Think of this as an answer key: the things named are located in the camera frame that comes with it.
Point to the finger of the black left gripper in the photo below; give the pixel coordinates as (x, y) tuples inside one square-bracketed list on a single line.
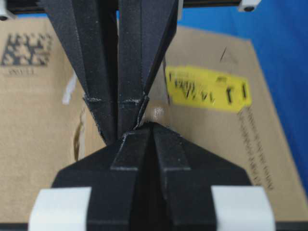
[(146, 29), (87, 30)]

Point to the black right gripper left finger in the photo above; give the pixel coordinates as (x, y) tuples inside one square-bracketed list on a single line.
[(104, 191)]

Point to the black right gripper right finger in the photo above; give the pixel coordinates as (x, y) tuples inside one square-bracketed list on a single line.
[(205, 192)]

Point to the brown cardboard box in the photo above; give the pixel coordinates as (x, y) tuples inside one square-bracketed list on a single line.
[(45, 127)]

